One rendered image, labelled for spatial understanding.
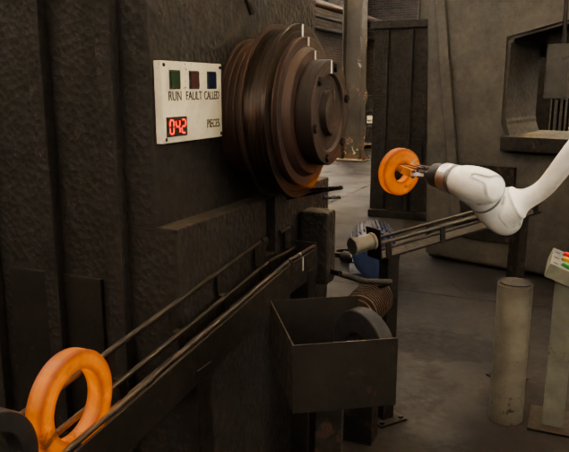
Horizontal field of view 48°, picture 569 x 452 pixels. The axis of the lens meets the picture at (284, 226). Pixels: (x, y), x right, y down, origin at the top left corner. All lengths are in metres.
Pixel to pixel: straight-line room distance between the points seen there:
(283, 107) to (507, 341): 1.22
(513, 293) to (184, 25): 1.42
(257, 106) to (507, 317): 1.22
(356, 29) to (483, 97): 6.51
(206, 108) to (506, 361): 1.41
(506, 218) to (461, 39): 2.58
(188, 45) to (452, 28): 3.09
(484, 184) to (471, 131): 2.55
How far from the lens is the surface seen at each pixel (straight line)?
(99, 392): 1.23
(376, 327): 1.27
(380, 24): 6.02
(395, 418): 2.48
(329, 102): 1.74
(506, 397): 2.49
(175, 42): 1.55
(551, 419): 2.57
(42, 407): 1.11
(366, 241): 2.16
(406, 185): 2.21
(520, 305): 2.37
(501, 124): 4.35
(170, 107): 1.49
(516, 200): 2.01
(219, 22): 1.72
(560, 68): 4.03
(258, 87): 1.62
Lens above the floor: 1.18
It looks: 12 degrees down
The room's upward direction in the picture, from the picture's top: straight up
